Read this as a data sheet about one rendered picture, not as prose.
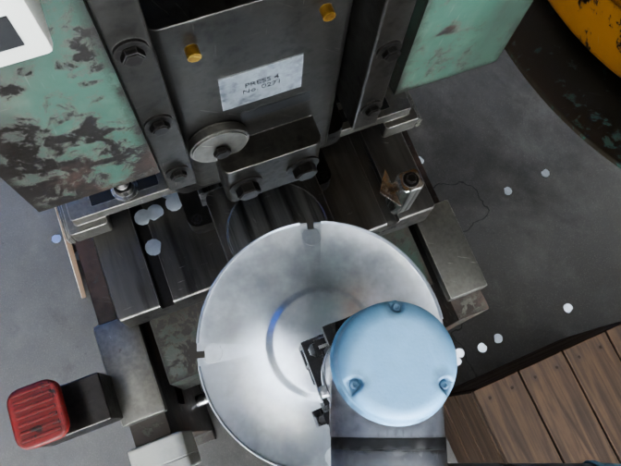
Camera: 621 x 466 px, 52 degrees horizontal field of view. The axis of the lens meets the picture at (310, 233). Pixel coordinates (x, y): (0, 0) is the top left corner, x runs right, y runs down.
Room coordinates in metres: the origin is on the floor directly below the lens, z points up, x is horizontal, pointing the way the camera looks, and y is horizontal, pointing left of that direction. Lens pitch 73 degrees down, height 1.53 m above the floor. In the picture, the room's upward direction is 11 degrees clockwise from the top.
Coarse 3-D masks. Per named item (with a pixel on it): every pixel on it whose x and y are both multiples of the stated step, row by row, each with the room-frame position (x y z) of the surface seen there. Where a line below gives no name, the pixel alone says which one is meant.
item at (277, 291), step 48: (288, 240) 0.21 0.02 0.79; (336, 240) 0.22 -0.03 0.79; (384, 240) 0.23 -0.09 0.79; (240, 288) 0.14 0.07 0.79; (288, 288) 0.15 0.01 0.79; (336, 288) 0.16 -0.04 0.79; (384, 288) 0.18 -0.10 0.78; (240, 336) 0.09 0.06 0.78; (288, 336) 0.10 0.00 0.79; (240, 384) 0.04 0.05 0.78; (288, 384) 0.05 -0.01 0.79; (240, 432) -0.01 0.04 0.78; (288, 432) -0.01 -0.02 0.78
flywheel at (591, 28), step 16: (560, 0) 0.46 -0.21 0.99; (576, 0) 0.44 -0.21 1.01; (592, 0) 0.43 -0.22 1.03; (608, 0) 0.42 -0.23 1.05; (560, 16) 0.45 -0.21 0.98; (576, 16) 0.43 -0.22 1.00; (592, 16) 0.42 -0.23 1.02; (608, 16) 0.41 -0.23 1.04; (576, 32) 0.42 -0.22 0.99; (592, 32) 0.41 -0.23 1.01; (608, 32) 0.40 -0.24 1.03; (592, 48) 0.40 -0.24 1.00; (608, 48) 0.39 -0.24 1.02; (608, 64) 0.38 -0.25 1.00
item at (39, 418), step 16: (32, 384) -0.01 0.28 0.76; (48, 384) 0.00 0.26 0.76; (16, 400) -0.03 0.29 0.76; (32, 400) -0.02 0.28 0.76; (48, 400) -0.02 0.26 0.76; (64, 400) -0.02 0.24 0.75; (16, 416) -0.04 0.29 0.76; (32, 416) -0.04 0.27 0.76; (48, 416) -0.04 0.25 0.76; (64, 416) -0.03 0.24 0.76; (16, 432) -0.06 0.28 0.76; (32, 432) -0.06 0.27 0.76; (48, 432) -0.05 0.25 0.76; (64, 432) -0.05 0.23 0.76; (32, 448) -0.07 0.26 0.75
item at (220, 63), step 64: (192, 0) 0.25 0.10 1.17; (256, 0) 0.26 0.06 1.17; (320, 0) 0.28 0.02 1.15; (192, 64) 0.23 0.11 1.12; (256, 64) 0.26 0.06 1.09; (320, 64) 0.29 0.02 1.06; (192, 128) 0.23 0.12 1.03; (256, 128) 0.26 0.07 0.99; (320, 128) 0.29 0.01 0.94; (256, 192) 0.21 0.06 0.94
